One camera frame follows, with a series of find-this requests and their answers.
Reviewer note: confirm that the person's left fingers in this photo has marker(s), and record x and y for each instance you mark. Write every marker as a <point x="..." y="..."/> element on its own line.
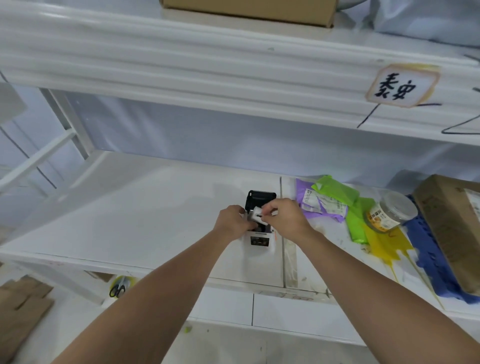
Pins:
<point x="248" y="224"/>

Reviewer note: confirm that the large brown cardboard parcel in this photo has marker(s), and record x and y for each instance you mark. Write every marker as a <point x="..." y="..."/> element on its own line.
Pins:
<point x="450" y="225"/>

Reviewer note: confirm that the yellow mailer bag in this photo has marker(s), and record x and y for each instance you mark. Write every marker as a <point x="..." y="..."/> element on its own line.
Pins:
<point x="386" y="243"/>

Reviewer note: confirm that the person's left hand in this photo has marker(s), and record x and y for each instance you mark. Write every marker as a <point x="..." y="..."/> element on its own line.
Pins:
<point x="228" y="221"/>

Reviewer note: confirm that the long green mailer bag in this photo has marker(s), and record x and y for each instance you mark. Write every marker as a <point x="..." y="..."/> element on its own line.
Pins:
<point x="356" y="223"/>

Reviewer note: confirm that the small green mailer bag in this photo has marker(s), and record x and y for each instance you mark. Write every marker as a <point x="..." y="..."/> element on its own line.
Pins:
<point x="335" y="189"/>

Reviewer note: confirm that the handwritten paper shelf sign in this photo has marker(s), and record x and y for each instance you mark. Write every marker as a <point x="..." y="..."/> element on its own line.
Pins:
<point x="403" y="87"/>

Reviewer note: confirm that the white metal shelf rack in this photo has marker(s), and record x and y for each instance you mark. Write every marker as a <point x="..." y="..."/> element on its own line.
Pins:
<point x="150" y="210"/>

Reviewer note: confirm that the white and black label printer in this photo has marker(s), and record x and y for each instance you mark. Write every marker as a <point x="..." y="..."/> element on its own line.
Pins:
<point x="259" y="242"/>

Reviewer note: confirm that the person's right forearm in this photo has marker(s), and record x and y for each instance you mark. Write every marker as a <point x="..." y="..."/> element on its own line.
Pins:
<point x="375" y="300"/>

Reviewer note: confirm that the blue mailer bag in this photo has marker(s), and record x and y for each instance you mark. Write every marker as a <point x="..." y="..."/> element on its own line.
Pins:
<point x="431" y="258"/>

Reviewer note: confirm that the brown cardboard sheets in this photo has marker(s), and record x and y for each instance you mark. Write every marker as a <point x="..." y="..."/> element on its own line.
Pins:
<point x="20" y="315"/>

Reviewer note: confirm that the person's right fingers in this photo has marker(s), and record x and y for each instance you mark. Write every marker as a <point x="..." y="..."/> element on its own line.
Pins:
<point x="270" y="210"/>

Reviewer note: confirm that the white label paper roll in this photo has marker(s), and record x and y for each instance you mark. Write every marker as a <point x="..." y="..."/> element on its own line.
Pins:
<point x="256" y="214"/>

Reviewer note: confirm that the pale grey plastic bag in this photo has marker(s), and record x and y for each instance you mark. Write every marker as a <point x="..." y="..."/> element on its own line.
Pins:
<point x="427" y="18"/>

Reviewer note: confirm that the clear plastic jar orange label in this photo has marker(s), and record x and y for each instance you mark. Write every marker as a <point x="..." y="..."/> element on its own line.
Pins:
<point x="392" y="212"/>

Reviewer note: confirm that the person's left forearm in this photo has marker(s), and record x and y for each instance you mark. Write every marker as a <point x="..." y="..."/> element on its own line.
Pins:
<point x="150" y="300"/>

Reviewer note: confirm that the flat brown cardboard box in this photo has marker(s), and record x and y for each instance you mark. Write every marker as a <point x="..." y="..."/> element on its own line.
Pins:
<point x="251" y="9"/>

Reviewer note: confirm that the purple mailer bag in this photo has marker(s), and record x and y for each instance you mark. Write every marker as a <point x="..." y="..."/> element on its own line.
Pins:
<point x="305" y="187"/>

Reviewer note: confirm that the person's right hand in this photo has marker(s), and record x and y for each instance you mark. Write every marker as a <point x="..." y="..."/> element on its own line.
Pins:
<point x="288" y="219"/>

